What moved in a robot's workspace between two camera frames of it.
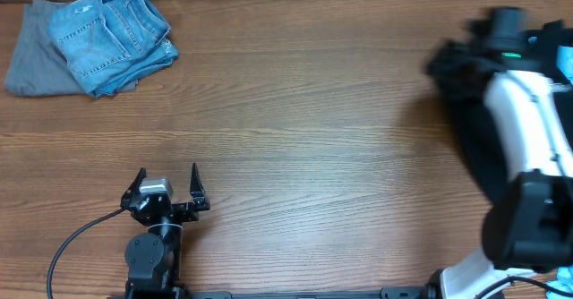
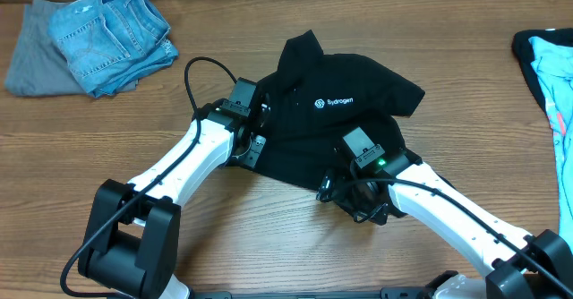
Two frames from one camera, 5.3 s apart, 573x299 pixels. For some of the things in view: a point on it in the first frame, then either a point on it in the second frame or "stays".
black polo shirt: x=461 y=71 -> x=316 y=98
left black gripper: x=190 y=211 -> x=251 y=156
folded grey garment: x=38 y=66 stays
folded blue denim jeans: x=114 y=38 stays
